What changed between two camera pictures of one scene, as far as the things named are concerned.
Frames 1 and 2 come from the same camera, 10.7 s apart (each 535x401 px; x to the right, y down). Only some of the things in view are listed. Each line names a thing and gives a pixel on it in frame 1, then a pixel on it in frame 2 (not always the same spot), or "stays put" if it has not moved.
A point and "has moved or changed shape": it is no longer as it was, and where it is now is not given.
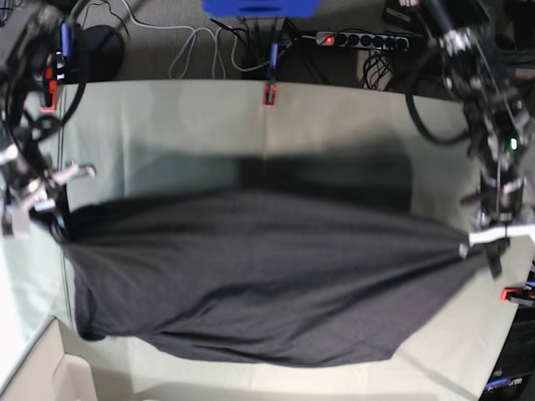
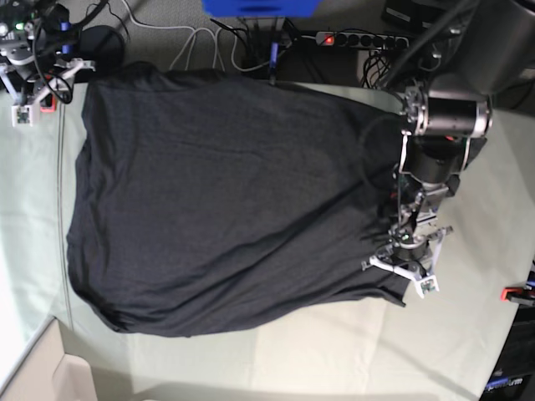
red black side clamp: x=520 y=296 stays put
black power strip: x=362 y=40 stays put
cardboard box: x=48 y=373 stays put
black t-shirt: x=284 y=279 has moved or changed shape
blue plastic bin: x=262 y=8 stays put
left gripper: x=495 y=225 to x=412 y=253
